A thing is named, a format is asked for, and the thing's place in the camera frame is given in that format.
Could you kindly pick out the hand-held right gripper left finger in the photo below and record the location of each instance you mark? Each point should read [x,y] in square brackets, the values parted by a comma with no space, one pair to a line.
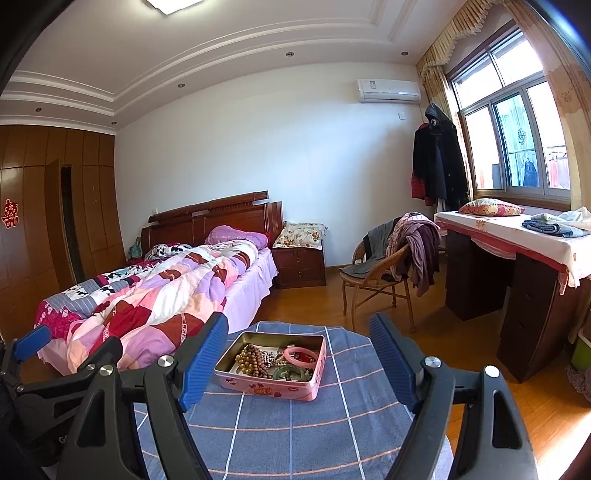
[203,360]

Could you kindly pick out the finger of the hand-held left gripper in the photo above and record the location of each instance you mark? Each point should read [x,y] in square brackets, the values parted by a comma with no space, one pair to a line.
[32,344]
[108,350]

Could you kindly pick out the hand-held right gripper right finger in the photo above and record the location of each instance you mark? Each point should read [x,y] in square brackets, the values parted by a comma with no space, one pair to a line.
[397,360]

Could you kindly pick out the pink tin box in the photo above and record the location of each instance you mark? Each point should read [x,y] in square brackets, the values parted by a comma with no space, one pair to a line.
[272,390]

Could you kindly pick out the pink bangle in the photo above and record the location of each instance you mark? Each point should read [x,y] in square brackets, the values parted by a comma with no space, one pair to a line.
[288,357]

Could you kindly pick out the pink patchwork quilt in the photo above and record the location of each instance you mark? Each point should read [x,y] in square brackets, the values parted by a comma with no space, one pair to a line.
[184,295]

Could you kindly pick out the wicker chair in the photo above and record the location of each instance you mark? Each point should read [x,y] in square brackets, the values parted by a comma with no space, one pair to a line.
[369,295]

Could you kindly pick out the teal cloth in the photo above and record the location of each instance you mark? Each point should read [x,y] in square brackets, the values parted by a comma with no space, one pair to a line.
[135,248]

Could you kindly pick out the purple garment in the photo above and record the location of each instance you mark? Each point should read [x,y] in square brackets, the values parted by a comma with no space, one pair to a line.
[418,249]

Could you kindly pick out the grey garment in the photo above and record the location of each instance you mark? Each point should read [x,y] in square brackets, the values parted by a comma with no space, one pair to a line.
[374,249]

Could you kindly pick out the wooden wardrobe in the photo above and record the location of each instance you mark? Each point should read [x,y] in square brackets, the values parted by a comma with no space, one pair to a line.
[37,230]

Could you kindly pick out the black and white patterned sheet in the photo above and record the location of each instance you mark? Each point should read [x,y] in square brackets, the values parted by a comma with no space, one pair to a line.
[168,249]

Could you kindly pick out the blue plaid tablecloth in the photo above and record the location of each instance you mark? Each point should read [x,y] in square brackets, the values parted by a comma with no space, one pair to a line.
[300,429]

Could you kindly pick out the purple pillow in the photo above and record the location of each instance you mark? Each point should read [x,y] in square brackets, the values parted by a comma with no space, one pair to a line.
[235,235]

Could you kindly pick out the red paper decoration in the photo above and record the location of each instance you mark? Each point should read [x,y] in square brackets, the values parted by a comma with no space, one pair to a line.
[9,214]

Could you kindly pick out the wooden nightstand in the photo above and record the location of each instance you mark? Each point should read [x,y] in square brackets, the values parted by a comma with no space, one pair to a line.
[300,270]

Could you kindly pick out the dark wooden desk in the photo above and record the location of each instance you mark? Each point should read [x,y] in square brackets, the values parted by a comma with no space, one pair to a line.
[531,314]

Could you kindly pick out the wooden bed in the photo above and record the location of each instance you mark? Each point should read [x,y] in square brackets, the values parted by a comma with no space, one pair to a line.
[231,217]

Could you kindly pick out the floral cushion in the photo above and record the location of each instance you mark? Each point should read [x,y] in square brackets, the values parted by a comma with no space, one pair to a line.
[300,234]

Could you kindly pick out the white red-edged desk cloth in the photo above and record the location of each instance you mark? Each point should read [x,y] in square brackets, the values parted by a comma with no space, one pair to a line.
[503,233]

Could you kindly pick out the red garment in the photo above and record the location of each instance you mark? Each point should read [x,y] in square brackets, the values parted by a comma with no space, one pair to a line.
[418,187]

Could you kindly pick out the red floral pillow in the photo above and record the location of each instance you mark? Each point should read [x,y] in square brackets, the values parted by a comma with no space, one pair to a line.
[491,207]

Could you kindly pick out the green bin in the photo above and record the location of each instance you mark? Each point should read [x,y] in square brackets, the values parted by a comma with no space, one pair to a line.
[582,353]

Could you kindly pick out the folded clothes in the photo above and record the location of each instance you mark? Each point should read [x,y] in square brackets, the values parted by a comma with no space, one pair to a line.
[554,226]

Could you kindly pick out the black hooded coat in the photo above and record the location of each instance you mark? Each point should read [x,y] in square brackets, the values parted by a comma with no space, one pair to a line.
[438,157]

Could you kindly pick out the window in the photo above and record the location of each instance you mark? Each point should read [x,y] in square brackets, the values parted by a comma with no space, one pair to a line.
[508,129]

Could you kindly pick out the white air conditioner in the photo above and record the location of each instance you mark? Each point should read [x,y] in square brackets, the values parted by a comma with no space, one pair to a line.
[388,90]

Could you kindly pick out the yellow curtain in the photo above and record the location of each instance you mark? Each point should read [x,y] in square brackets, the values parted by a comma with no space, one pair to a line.
[568,92]

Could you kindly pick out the square ceiling light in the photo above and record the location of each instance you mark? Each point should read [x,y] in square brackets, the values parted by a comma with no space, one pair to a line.
[173,2]

